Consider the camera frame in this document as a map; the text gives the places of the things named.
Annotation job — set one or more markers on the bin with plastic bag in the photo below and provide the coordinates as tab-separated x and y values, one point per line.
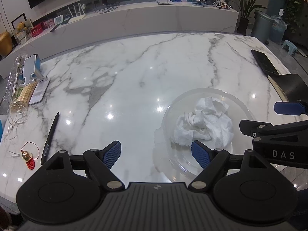
278	30

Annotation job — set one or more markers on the potted long-leaf plant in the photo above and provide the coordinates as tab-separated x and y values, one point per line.
243	16

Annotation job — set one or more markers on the black pen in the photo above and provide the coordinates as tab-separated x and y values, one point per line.
49	139

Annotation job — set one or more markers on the gold bell red charm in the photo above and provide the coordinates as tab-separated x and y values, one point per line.
28	157

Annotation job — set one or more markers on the white router with antennas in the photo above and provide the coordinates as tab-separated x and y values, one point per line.
77	16

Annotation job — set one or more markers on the grey trash bin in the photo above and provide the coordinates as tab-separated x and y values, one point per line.
262	26

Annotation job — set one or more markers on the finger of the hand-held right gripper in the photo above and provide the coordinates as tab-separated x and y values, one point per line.
250	126
288	108

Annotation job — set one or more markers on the black notebook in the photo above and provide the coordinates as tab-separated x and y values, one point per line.
291	86

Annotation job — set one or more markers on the blue plastic stool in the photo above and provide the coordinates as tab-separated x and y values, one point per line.
289	47

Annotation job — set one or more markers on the red box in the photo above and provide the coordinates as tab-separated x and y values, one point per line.
37	30

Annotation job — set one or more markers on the white flat laptop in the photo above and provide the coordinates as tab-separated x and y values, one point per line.
164	2

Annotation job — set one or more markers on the gold round ornament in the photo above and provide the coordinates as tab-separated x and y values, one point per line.
4	43

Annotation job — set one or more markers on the black remote control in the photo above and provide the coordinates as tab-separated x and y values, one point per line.
54	28

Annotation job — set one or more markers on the black and white toy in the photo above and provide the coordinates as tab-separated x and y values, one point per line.
223	3

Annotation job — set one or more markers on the clear plastic bowl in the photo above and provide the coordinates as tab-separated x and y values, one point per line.
168	125

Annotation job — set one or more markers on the bundle of bamboo sticks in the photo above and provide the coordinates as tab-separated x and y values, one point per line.
27	93

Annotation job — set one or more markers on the black picture frame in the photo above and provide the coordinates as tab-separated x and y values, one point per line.
18	20

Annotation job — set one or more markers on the white folding phone stand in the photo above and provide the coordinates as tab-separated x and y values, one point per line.
32	68

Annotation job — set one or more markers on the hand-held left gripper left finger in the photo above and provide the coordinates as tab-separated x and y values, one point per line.
112	154

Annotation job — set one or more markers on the small white desk clock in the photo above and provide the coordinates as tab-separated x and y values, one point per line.
59	19

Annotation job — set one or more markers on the clear plastic wrapper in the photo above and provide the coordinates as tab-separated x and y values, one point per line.
14	77

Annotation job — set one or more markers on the teddy bear toy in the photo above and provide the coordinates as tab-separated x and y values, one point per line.
21	28

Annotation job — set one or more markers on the white cloth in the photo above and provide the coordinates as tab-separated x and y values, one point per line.
204	125

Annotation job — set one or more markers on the pink box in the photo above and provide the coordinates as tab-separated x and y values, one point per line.
48	24

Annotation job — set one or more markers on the black tablet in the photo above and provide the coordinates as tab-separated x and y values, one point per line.
264	61

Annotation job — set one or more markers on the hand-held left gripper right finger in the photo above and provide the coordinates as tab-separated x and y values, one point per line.
201	154

